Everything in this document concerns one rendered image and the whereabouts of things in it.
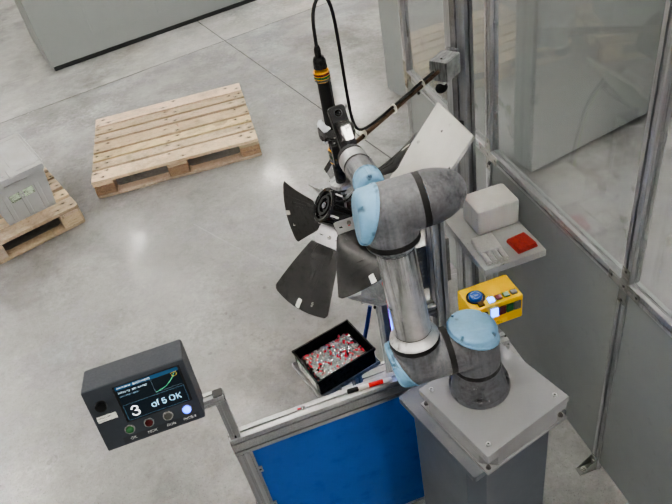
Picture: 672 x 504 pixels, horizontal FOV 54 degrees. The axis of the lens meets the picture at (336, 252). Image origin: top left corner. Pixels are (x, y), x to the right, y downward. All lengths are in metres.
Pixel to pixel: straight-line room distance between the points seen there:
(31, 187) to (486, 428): 3.69
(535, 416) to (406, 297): 0.47
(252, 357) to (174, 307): 0.65
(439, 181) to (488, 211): 1.15
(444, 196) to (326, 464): 1.22
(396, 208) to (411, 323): 0.30
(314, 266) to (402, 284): 0.81
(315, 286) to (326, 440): 0.49
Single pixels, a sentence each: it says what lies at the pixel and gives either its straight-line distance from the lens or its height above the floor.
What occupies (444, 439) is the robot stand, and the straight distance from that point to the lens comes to 1.75.
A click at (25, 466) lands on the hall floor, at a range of 3.50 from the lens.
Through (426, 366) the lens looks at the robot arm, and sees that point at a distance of 1.55.
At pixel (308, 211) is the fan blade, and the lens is 2.31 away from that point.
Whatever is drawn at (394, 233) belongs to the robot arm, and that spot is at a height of 1.64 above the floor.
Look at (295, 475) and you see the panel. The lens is 2.27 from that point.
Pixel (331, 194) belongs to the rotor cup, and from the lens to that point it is 2.10.
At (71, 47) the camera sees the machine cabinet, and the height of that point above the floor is 0.18.
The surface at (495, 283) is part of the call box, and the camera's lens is 2.01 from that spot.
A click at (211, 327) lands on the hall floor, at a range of 3.62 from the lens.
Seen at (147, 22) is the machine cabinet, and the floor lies 0.17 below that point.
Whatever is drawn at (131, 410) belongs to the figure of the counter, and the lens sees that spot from 1.80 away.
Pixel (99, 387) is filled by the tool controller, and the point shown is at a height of 1.25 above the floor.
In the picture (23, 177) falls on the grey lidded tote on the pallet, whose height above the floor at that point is 0.43.
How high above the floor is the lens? 2.46
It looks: 40 degrees down
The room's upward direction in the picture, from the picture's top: 12 degrees counter-clockwise
